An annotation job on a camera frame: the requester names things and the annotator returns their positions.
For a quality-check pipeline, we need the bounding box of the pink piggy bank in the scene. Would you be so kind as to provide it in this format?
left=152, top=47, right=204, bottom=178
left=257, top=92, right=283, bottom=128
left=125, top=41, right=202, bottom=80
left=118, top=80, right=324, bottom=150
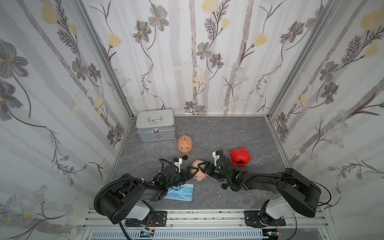
left=192, top=160, right=207, bottom=182

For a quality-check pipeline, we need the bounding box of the red piggy bank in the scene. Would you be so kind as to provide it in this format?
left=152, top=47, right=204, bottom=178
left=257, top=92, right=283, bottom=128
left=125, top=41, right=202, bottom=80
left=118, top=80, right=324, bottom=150
left=230, top=147, right=252, bottom=167

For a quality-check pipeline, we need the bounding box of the tan piggy bank front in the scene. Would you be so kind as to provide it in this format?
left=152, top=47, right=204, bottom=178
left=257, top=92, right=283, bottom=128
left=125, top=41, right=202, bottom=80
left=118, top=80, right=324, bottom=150
left=178, top=135, right=193, bottom=154

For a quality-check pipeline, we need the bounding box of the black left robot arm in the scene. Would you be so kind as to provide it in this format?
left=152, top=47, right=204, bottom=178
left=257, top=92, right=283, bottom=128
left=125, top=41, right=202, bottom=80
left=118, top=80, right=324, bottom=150
left=94, top=165, right=199, bottom=225

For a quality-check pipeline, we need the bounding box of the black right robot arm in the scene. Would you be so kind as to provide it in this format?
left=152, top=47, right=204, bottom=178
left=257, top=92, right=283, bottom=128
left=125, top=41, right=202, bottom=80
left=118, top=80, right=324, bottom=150
left=196, top=156, right=322, bottom=227

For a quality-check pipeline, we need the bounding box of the blue surgical face mask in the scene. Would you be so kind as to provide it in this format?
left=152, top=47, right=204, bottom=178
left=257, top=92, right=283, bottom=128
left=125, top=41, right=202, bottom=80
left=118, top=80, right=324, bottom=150
left=165, top=184, right=194, bottom=202

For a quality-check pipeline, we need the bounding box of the silver metal first aid case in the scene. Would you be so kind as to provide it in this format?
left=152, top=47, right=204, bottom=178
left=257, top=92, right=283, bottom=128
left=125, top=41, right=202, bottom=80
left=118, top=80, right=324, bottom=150
left=136, top=109, right=176, bottom=143

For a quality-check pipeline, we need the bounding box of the small green circuit board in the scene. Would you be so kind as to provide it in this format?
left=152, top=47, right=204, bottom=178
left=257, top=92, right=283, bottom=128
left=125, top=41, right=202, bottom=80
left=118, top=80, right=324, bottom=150
left=140, top=229, right=155, bottom=238

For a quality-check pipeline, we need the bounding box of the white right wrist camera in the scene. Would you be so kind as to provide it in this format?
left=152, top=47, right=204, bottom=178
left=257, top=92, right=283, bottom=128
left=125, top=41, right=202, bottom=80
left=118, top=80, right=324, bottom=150
left=212, top=151, right=221, bottom=167

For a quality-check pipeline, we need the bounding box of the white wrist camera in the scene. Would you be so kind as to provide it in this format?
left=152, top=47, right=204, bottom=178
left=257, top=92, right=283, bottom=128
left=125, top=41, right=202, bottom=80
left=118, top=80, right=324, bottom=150
left=173, top=158, right=183, bottom=173
left=212, top=151, right=221, bottom=167

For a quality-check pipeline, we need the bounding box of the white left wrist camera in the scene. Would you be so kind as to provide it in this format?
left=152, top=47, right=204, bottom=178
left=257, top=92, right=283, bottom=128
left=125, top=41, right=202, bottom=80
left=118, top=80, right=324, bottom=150
left=173, top=158, right=183, bottom=173

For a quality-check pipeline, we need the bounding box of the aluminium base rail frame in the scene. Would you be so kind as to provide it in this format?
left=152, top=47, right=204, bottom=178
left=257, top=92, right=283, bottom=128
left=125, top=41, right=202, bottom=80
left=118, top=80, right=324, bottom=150
left=77, top=209, right=336, bottom=240

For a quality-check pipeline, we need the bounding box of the black corrugated left cable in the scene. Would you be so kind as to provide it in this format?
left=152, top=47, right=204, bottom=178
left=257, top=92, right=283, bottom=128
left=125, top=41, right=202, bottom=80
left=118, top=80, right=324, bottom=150
left=93, top=177, right=145, bottom=240

